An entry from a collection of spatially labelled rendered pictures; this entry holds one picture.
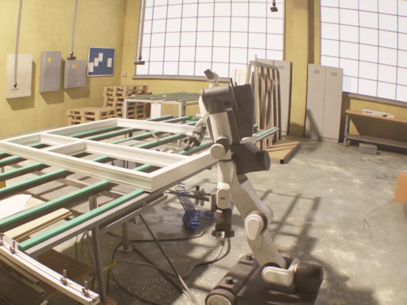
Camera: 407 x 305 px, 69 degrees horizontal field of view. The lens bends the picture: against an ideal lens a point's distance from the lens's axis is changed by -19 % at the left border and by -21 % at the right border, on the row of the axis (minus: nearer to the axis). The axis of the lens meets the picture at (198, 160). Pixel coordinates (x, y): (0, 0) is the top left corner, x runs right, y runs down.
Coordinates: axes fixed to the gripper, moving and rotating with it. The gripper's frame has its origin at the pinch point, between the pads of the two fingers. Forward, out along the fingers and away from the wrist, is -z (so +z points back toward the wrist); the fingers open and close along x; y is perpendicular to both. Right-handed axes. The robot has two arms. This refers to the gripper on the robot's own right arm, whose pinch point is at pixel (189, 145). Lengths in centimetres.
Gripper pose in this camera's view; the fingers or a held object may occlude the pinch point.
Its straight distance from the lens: 254.5
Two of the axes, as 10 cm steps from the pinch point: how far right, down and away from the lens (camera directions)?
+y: 1.4, 7.9, 5.9
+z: 4.1, -5.9, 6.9
